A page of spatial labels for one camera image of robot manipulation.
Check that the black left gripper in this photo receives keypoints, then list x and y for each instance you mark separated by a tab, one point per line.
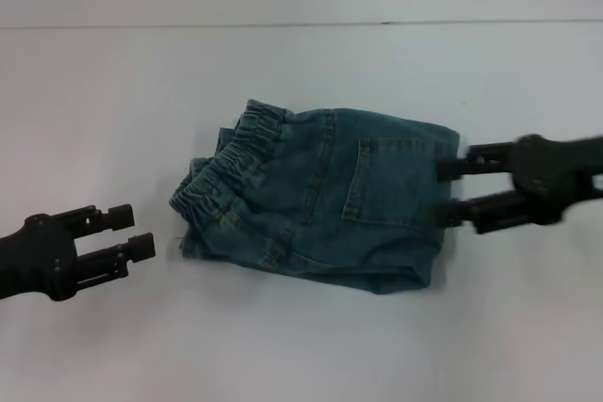
33	256

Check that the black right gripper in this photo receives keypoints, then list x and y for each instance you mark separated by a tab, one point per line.
556	176

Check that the blue denim shorts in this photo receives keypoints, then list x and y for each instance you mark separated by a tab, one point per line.
320	195

